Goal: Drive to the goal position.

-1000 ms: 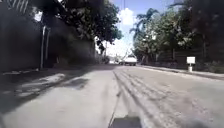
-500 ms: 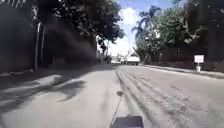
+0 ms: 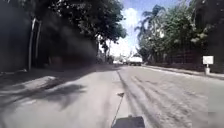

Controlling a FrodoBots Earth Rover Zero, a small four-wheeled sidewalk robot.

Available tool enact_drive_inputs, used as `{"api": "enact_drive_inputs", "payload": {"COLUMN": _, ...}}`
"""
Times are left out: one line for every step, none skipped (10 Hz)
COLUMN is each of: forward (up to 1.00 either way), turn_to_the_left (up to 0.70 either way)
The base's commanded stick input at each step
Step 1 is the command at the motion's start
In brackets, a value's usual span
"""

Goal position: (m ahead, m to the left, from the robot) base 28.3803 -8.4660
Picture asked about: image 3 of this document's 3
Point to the white vehicle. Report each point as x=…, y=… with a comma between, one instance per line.
x=135, y=60

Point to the row of trees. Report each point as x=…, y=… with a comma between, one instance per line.
x=180, y=30
x=86, y=23

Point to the grey concrete road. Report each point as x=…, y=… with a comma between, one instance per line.
x=156, y=96

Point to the dark fence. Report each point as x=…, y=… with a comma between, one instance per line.
x=186, y=60

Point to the grey concrete pavement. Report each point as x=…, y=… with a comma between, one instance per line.
x=186, y=71

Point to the pale pole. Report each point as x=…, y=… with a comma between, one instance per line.
x=38, y=40
x=31, y=43

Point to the white sign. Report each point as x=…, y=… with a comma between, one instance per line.
x=208, y=60

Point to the dark wall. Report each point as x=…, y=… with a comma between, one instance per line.
x=15, y=43

